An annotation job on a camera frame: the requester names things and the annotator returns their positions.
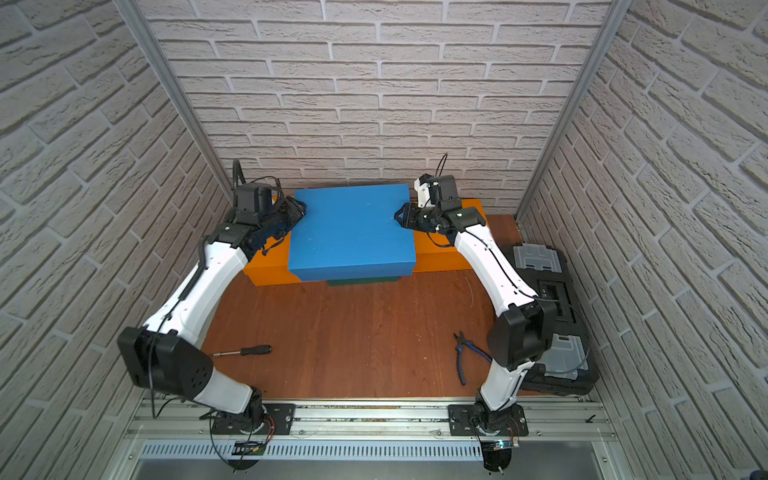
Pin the corner aluminium profile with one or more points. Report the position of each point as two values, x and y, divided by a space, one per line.
141 30
597 52

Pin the black handled screwdriver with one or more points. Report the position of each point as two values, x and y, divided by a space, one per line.
263 349

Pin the right corner aluminium profile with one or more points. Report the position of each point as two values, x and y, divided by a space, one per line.
597 52

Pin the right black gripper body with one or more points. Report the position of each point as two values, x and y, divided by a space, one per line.
424 219

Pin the blue shoebox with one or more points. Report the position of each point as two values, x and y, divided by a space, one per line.
350 233

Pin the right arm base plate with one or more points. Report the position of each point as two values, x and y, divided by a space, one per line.
477 420

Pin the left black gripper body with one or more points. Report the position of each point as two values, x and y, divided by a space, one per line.
284 212

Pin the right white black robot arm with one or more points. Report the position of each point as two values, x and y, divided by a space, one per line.
517 338

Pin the orange shoebox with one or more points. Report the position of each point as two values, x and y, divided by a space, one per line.
432 258
272 268

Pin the green shoebox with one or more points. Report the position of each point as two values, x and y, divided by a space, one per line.
363 281

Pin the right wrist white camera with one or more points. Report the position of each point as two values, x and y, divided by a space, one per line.
422 187

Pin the left corner aluminium profile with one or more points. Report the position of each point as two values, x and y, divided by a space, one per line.
141 30

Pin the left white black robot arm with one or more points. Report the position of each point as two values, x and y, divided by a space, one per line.
162 355

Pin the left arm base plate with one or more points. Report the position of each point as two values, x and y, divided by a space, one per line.
275 418

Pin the aluminium front rail frame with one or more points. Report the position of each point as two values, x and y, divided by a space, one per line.
442 429

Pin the black grey toolbox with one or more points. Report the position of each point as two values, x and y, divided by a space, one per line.
566 367

